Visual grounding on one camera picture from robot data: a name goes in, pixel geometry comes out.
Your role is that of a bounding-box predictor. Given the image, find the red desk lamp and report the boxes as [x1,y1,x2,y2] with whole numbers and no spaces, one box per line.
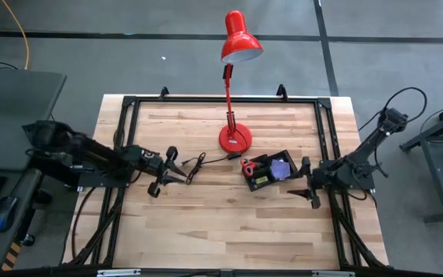
[218,10,264,155]

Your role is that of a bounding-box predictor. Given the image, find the yellow cable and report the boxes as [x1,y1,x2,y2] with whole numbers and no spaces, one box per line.
[1,0,30,71]

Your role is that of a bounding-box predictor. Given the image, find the black computer mouse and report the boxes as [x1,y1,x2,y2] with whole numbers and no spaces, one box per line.
[0,195,19,233]

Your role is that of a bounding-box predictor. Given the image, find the dark grey computer desk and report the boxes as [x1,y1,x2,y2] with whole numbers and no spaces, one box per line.
[0,169,45,269]

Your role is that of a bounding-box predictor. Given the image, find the silver aluminium extrusion piece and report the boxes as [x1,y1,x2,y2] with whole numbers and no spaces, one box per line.
[97,269,142,277]
[312,270,355,277]

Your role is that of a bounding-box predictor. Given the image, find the black mesh desk organizer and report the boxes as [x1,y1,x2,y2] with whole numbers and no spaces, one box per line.
[240,149,298,192]

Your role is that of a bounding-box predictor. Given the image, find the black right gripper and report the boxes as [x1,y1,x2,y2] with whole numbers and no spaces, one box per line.
[287,156,325,210]

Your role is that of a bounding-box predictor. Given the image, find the black side desk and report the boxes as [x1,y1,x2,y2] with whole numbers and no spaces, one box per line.
[0,68,68,172]

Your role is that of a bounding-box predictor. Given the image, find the black table frame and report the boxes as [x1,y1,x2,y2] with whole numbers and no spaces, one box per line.
[63,85,386,270]

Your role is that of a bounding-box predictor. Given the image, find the black metal desk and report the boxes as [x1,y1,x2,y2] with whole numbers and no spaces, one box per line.
[399,95,443,224]

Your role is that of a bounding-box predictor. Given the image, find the red-handled scissors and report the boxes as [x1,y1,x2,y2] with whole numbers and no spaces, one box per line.
[240,157,259,178]

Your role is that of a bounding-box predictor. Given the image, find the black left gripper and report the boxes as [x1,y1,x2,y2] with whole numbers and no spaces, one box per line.
[144,145,188,199]

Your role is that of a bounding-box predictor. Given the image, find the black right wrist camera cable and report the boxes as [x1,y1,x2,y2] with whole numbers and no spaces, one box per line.
[358,86,428,132]

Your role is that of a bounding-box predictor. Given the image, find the black lamp power cord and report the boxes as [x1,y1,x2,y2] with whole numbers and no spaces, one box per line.
[182,152,244,185]

